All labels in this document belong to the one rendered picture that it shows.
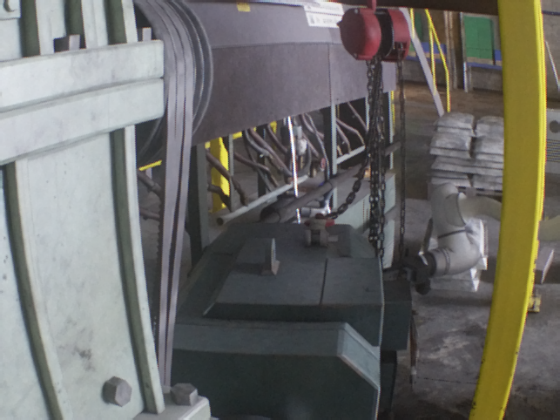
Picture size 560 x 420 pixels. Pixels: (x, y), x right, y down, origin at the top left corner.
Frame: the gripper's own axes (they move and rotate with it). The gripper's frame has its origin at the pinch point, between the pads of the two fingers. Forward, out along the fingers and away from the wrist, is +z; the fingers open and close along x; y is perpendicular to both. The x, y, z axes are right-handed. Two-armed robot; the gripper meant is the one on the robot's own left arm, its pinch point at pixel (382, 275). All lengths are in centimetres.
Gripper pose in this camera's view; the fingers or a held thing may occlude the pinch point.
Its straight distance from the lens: 187.3
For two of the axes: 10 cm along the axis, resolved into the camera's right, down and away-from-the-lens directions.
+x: 3.7, 2.5, -9.0
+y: -0.3, -9.6, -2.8
